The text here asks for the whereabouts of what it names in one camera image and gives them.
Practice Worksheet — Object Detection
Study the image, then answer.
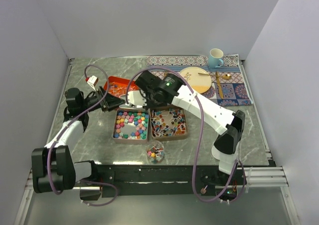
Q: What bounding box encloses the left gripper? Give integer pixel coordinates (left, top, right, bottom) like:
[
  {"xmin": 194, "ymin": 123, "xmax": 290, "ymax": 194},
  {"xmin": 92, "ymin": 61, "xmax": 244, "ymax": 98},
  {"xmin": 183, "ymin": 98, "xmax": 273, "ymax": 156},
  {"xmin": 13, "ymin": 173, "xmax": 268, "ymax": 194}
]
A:
[{"xmin": 81, "ymin": 86, "xmax": 125, "ymax": 112}]

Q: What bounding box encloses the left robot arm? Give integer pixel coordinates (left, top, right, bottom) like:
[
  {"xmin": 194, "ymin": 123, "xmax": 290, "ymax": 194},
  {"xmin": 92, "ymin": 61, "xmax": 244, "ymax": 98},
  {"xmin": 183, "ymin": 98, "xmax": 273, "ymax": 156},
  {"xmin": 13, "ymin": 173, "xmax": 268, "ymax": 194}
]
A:
[{"xmin": 31, "ymin": 87, "xmax": 108, "ymax": 195}]

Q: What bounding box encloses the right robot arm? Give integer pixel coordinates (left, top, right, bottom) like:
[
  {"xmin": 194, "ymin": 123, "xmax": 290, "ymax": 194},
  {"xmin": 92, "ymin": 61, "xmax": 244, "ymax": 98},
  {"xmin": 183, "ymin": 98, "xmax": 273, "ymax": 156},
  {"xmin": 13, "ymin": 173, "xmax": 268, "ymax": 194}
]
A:
[{"xmin": 123, "ymin": 67, "xmax": 245, "ymax": 185}]

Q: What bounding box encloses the tin of star candies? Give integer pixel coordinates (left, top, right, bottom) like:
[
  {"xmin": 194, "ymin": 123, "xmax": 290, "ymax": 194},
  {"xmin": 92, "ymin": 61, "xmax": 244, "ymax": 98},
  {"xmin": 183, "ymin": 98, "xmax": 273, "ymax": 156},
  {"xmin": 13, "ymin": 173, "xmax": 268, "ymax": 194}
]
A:
[{"xmin": 112, "ymin": 109, "xmax": 151, "ymax": 144}]

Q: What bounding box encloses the orange plastic tray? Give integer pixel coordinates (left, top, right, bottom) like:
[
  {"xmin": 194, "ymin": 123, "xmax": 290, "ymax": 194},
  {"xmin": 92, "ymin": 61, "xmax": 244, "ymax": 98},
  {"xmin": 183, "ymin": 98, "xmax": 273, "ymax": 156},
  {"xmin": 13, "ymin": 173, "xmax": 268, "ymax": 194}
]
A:
[{"xmin": 103, "ymin": 76, "xmax": 130, "ymax": 98}]

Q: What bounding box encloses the cream and orange plate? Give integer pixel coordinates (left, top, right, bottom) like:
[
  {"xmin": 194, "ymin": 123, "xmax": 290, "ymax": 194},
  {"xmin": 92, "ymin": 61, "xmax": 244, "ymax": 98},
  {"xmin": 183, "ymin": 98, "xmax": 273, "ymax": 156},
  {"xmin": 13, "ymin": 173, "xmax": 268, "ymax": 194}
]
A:
[{"xmin": 179, "ymin": 67, "xmax": 212, "ymax": 94}]

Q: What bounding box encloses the clear plastic cup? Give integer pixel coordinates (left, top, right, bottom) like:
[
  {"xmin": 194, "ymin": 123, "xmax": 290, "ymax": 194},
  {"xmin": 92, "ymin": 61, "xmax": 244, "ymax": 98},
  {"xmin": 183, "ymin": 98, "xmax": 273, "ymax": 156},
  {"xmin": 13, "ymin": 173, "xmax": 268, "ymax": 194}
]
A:
[{"xmin": 146, "ymin": 140, "xmax": 165, "ymax": 164}]

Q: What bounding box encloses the gold knife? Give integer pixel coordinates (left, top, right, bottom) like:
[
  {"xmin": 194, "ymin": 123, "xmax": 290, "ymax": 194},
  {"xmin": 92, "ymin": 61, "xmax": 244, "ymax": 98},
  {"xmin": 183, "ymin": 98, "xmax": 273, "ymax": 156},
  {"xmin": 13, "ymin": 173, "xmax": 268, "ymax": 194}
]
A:
[{"xmin": 215, "ymin": 72, "xmax": 224, "ymax": 99}]

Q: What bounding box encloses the light blue mug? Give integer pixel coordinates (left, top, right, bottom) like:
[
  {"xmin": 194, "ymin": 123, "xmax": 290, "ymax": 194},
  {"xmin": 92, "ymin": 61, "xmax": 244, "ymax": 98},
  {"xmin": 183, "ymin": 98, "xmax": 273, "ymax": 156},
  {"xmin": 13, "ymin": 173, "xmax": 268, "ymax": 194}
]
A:
[{"xmin": 208, "ymin": 48, "xmax": 224, "ymax": 69}]

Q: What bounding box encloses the patterned cloth placemat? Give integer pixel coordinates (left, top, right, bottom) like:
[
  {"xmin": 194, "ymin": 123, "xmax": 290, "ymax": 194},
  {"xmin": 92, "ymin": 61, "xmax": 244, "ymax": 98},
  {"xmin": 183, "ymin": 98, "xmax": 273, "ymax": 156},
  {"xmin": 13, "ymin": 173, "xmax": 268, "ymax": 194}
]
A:
[{"xmin": 146, "ymin": 54, "xmax": 253, "ymax": 107}]

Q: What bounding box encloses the gold spoon on mat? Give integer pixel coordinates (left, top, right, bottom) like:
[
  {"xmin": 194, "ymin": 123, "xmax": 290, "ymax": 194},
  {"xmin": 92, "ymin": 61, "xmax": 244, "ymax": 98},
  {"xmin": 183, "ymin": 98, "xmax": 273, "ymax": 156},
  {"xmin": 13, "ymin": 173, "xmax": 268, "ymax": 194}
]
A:
[{"xmin": 211, "ymin": 74, "xmax": 232, "ymax": 81}]

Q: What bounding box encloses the clear round lid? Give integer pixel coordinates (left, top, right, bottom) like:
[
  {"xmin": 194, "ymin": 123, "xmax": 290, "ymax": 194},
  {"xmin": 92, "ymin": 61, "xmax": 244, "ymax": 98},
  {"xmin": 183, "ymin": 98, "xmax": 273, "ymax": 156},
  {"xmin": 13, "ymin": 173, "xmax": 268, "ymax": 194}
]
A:
[{"xmin": 211, "ymin": 145, "xmax": 221, "ymax": 160}]

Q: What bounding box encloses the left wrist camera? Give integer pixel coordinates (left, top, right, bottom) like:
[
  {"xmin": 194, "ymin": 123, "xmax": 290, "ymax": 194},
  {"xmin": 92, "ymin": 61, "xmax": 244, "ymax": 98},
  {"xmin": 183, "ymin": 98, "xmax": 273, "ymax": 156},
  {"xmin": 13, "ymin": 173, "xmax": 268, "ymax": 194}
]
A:
[{"xmin": 86, "ymin": 75, "xmax": 99, "ymax": 90}]

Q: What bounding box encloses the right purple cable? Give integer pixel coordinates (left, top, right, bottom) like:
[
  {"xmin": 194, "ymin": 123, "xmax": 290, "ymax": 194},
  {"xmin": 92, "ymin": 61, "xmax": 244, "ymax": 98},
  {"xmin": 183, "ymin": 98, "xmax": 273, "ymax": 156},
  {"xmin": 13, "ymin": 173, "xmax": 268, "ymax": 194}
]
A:
[{"xmin": 125, "ymin": 68, "xmax": 247, "ymax": 204}]

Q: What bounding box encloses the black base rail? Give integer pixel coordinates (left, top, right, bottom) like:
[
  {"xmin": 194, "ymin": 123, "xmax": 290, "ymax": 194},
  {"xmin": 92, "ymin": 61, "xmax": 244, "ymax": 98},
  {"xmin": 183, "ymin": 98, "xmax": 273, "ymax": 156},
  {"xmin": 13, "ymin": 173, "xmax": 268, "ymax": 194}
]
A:
[{"xmin": 37, "ymin": 160, "xmax": 277, "ymax": 206}]

